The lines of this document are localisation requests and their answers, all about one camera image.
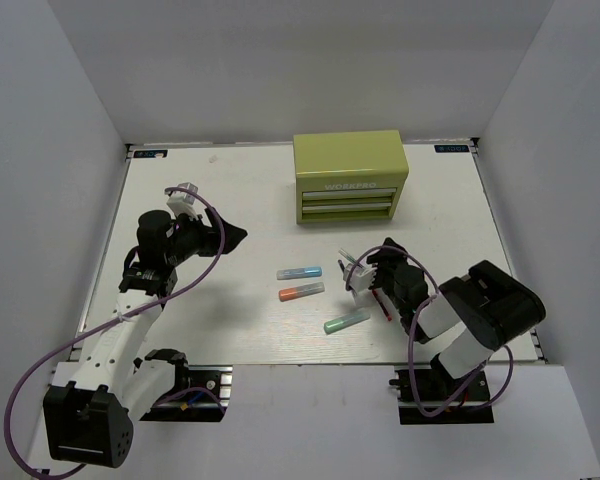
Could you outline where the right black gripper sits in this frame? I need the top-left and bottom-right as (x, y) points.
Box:
(366, 235), (410, 316)

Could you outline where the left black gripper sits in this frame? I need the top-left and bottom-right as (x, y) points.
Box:
(166, 208), (248, 267)

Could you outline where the red pen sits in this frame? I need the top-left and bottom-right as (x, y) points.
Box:
(372, 289), (392, 322)

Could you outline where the blue capped tube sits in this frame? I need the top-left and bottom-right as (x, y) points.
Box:
(276, 266), (322, 281)

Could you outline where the orange capped tube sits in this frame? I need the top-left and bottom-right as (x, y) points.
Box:
(278, 282), (325, 302)

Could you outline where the green metal drawer toolbox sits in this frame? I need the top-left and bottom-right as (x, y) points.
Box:
(293, 130), (409, 224)

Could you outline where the green capped tube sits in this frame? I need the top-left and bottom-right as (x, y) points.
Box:
(323, 308), (371, 335)

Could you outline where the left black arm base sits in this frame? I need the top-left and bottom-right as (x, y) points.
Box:
(122, 361), (233, 423)

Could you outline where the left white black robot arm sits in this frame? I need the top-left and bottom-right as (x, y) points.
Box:
(43, 210), (247, 468)

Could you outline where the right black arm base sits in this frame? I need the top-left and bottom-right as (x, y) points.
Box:
(388, 368), (494, 426)

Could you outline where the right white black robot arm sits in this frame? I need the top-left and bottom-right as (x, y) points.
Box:
(365, 238), (546, 410)

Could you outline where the green pen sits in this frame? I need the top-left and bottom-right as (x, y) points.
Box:
(339, 248), (356, 263)

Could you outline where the right blue corner label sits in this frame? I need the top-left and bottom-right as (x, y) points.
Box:
(434, 144), (470, 153)

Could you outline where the blue corner label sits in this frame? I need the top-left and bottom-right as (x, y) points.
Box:
(133, 149), (168, 159)
(434, 144), (470, 153)

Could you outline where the left blue corner label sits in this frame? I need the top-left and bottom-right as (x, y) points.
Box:
(133, 149), (168, 159)

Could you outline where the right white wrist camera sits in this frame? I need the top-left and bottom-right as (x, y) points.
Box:
(343, 263), (376, 307)

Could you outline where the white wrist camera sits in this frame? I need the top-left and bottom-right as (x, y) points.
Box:
(343, 263), (376, 307)
(166, 182), (198, 219)

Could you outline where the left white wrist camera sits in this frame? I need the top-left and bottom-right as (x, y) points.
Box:
(166, 182), (198, 219)

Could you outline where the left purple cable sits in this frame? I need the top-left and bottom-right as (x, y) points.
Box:
(4, 185), (231, 476)

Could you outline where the purple cable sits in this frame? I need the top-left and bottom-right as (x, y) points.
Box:
(4, 185), (231, 476)
(345, 244), (514, 418)

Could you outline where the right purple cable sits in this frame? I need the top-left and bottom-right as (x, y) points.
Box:
(345, 244), (514, 418)

